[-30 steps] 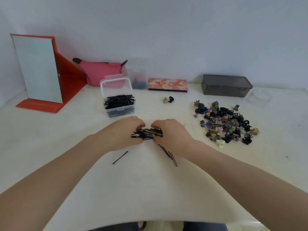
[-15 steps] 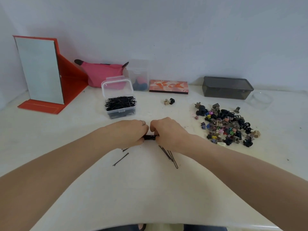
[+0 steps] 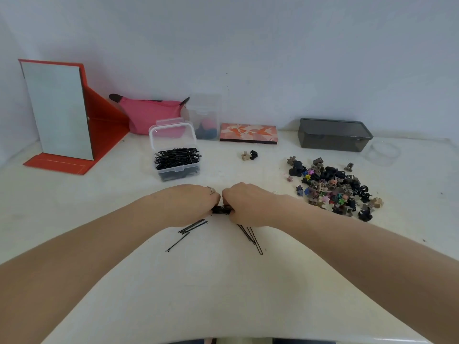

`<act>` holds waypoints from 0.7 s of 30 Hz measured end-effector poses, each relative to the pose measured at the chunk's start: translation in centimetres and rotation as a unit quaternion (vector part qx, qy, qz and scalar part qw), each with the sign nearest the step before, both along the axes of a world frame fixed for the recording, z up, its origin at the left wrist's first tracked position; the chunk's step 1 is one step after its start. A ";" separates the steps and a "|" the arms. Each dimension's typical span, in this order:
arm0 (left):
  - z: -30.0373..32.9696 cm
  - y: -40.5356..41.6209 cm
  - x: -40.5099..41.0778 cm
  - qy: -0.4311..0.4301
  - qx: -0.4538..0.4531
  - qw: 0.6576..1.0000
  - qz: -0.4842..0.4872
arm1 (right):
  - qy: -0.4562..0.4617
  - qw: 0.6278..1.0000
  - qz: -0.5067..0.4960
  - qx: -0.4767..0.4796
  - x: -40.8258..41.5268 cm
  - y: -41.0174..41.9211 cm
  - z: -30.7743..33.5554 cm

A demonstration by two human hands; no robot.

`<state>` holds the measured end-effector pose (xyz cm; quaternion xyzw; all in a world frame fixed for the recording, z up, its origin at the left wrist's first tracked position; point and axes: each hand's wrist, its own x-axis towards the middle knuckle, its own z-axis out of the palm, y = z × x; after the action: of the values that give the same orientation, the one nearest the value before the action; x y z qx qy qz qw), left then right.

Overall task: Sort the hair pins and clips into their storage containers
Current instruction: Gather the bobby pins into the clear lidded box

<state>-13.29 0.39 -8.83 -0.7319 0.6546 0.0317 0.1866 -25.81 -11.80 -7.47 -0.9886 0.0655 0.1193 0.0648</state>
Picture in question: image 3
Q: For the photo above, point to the bundle of bobby pins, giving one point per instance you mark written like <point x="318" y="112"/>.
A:
<point x="221" y="210"/>

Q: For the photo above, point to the loose black bobby pins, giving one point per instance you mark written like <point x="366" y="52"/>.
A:
<point x="193" y="226"/>

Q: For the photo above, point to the person's left hand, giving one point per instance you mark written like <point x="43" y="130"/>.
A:
<point x="186" y="204"/>

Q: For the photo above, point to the clear hinged plastic box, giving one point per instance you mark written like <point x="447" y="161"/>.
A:
<point x="172" y="134"/>

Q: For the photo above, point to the red folding stand mirror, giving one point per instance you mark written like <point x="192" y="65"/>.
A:
<point x="59" y="111"/>

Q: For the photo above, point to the person's right hand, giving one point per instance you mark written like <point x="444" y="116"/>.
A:
<point x="254" y="205"/>

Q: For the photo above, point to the person's right fingers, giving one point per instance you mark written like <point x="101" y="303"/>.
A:
<point x="229" y="198"/>

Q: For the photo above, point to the orange floral flat case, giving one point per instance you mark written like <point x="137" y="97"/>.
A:
<point x="248" y="133"/>

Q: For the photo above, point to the pink zip pouch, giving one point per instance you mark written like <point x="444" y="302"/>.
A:
<point x="143" y="112"/>

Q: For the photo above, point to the person's left forearm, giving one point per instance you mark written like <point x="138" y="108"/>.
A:
<point x="79" y="261"/>

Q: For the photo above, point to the person's right forearm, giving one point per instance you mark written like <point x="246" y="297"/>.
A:
<point x="365" y="261"/>

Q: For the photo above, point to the tall clear plastic container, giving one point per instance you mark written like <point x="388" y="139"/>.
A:
<point x="204" y="107"/>

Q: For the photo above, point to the person's left fingers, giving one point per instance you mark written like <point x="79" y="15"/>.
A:
<point x="211" y="202"/>

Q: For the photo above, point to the pile of mini claw clips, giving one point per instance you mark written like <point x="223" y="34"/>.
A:
<point x="333" y="189"/>

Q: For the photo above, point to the beige mini hair claw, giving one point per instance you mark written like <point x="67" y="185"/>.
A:
<point x="245" y="156"/>

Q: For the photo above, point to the grey lidded plastic box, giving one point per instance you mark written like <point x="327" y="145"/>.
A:
<point x="331" y="136"/>

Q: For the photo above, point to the clear round plastic tub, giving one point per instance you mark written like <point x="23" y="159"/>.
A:
<point x="383" y="154"/>

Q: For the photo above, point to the heap of black hairpins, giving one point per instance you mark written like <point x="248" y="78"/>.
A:
<point x="175" y="158"/>

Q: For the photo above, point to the black mini hair claw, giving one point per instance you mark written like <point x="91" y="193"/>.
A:
<point x="253" y="154"/>

